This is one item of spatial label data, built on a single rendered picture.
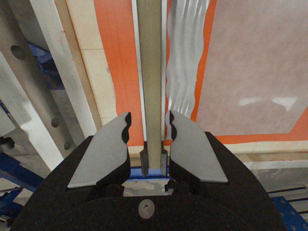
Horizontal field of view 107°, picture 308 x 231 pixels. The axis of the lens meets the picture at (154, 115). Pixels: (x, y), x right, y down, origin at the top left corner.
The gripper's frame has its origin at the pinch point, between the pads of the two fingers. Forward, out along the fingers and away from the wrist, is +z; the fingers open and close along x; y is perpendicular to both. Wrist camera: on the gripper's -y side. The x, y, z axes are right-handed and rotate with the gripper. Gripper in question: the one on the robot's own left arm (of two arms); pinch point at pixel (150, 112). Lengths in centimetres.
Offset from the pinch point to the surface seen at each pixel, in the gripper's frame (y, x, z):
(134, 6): -12.2, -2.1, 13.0
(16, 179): 40, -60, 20
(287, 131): 16.9, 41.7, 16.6
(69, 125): 72, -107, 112
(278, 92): 4.1, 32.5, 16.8
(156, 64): -4.2, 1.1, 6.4
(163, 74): -1.9, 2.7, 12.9
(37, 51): -9, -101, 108
